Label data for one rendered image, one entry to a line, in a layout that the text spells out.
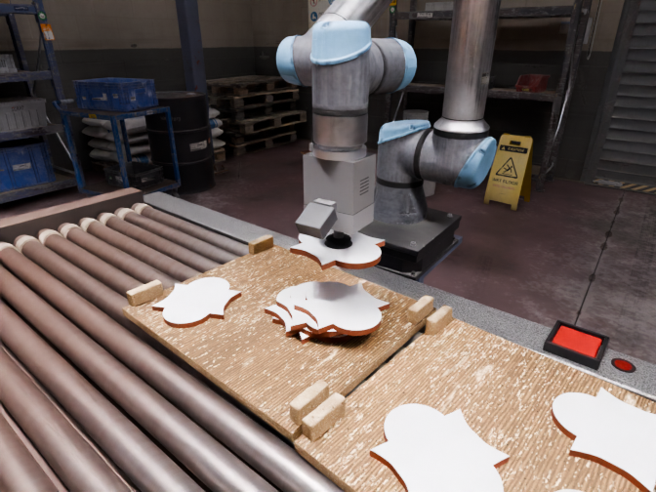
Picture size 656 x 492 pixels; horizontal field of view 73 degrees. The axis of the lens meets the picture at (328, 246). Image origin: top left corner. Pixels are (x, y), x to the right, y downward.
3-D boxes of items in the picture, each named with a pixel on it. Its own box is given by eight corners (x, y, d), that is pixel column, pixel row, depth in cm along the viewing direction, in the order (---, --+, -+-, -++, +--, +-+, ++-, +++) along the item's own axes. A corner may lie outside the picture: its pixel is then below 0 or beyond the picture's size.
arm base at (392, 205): (383, 198, 123) (386, 163, 118) (435, 210, 115) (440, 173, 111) (356, 215, 111) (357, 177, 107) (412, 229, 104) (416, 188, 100)
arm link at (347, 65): (387, 21, 57) (348, 20, 50) (383, 110, 61) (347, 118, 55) (337, 22, 61) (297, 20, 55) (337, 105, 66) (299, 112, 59)
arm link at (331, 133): (349, 118, 55) (297, 113, 59) (349, 155, 57) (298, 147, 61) (378, 111, 61) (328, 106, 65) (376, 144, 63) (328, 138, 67)
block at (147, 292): (159, 292, 81) (156, 278, 79) (165, 295, 79) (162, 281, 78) (128, 305, 76) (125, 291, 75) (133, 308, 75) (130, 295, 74)
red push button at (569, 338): (559, 331, 73) (560, 324, 72) (600, 346, 70) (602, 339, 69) (549, 349, 69) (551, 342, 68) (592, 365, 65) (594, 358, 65)
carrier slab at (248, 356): (272, 249, 100) (272, 242, 100) (435, 315, 76) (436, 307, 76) (123, 315, 76) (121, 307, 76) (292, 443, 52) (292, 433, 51)
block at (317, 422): (335, 406, 55) (336, 389, 54) (347, 414, 54) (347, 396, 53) (301, 435, 51) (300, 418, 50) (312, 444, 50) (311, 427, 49)
